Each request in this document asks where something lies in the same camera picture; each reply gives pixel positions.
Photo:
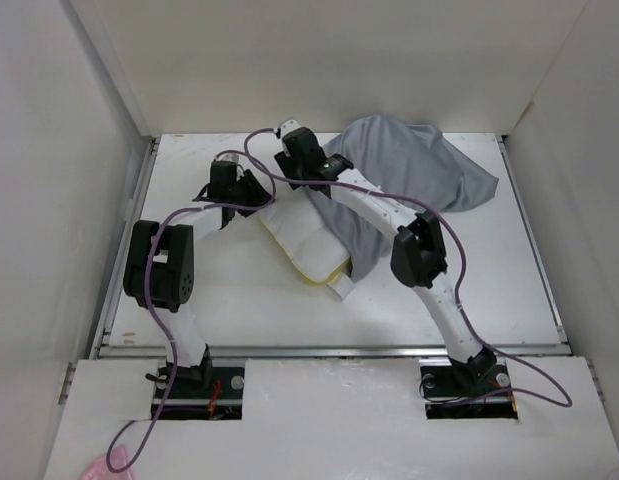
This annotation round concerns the white pillow with yellow edge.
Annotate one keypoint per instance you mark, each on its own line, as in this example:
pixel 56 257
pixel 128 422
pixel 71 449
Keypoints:
pixel 312 249

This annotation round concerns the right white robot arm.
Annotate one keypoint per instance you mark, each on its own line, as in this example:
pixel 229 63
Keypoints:
pixel 418 252

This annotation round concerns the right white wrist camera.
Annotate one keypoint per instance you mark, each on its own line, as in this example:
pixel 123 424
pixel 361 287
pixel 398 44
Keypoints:
pixel 287 127

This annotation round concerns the grey pillowcase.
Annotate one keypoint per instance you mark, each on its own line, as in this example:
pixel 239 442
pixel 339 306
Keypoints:
pixel 415 161

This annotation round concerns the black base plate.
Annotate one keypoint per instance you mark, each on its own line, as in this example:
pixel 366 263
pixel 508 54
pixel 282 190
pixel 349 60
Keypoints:
pixel 211 394
pixel 446 399

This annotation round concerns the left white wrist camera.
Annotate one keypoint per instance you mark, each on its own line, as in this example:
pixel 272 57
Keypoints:
pixel 228 157

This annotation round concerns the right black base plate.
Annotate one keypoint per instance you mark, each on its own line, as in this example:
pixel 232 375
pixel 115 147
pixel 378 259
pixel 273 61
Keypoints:
pixel 446 399

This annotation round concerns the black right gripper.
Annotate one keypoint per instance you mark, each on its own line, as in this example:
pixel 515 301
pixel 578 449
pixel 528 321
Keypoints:
pixel 285 163

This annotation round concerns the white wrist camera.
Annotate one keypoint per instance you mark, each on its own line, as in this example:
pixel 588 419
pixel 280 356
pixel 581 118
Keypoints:
pixel 287 127
pixel 228 157

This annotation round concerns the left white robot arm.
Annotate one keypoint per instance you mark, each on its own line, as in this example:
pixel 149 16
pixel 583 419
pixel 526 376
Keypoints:
pixel 160 267

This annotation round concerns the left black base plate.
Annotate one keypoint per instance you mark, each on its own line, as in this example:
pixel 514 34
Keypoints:
pixel 211 394

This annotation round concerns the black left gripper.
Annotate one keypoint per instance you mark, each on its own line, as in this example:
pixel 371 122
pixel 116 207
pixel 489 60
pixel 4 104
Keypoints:
pixel 257 196

